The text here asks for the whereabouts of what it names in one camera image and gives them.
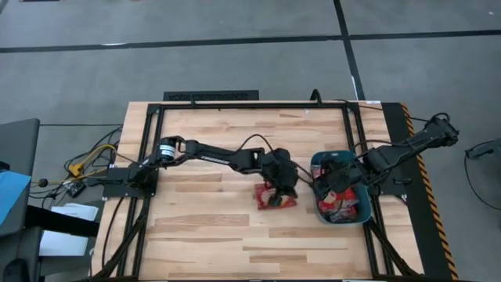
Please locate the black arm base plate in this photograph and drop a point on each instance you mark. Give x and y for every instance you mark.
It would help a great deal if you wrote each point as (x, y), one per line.
(113, 190)
(403, 181)

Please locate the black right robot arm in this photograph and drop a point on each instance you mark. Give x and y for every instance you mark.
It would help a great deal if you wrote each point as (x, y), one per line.
(415, 141)

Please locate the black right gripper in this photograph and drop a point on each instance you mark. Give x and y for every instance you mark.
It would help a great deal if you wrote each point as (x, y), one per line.
(346, 172)

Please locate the red popcorn bag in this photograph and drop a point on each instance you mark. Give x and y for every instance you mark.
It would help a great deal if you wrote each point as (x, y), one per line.
(263, 199)
(316, 171)
(344, 207)

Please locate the black aluminium table frame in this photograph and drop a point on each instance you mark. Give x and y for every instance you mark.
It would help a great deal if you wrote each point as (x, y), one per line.
(254, 105)

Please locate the small black device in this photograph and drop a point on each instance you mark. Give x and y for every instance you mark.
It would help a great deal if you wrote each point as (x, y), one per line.
(76, 190)

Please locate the white paper stack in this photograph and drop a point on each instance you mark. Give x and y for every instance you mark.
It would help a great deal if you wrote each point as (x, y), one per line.
(62, 244)

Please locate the black hazard striped side strip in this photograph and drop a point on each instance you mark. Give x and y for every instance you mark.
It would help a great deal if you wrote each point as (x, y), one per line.
(426, 235)

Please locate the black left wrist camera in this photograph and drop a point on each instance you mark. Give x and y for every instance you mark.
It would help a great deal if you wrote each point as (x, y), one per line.
(280, 156)

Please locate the black diagonal frame strut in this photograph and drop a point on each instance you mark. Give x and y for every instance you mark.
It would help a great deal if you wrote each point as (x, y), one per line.
(127, 239)
(395, 250)

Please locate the blue sheet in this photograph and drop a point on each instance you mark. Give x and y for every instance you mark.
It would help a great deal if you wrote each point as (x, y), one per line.
(11, 192)

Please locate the blue plastic basket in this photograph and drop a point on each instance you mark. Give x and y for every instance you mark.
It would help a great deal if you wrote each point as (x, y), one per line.
(366, 207)

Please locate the gray floor device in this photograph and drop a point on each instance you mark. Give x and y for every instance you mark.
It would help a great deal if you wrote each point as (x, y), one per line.
(485, 149)

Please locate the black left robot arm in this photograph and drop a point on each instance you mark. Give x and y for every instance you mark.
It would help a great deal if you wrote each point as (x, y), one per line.
(219, 154)

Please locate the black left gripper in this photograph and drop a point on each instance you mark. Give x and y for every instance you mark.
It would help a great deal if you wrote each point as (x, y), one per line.
(283, 178)

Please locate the black round knob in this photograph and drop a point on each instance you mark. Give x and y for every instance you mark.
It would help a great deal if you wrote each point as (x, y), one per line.
(43, 183)

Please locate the gray desk top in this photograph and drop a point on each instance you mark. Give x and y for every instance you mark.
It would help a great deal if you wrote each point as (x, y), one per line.
(19, 145)

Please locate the black flat bar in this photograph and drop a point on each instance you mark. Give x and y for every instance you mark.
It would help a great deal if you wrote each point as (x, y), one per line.
(58, 223)

